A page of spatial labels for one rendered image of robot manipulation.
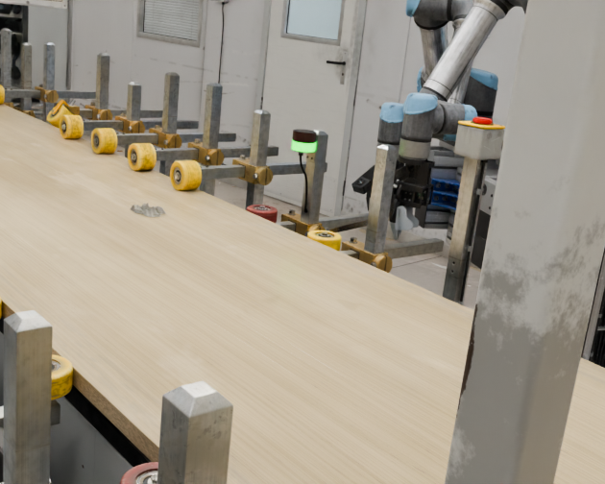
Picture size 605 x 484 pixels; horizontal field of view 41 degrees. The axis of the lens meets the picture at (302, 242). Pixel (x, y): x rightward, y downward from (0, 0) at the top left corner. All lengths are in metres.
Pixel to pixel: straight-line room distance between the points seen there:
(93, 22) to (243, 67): 2.14
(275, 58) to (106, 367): 5.05
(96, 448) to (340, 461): 0.40
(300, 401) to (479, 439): 0.64
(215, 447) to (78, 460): 0.77
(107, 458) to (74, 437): 0.11
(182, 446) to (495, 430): 0.20
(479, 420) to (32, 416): 0.49
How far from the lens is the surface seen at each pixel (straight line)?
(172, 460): 0.57
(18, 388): 0.83
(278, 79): 6.08
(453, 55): 2.17
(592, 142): 0.45
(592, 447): 1.17
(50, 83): 3.61
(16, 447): 0.86
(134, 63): 7.51
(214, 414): 0.55
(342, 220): 2.27
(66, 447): 1.36
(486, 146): 1.72
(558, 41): 0.45
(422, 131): 1.98
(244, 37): 6.36
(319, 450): 1.02
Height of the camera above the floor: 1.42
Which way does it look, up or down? 16 degrees down
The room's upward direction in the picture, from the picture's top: 6 degrees clockwise
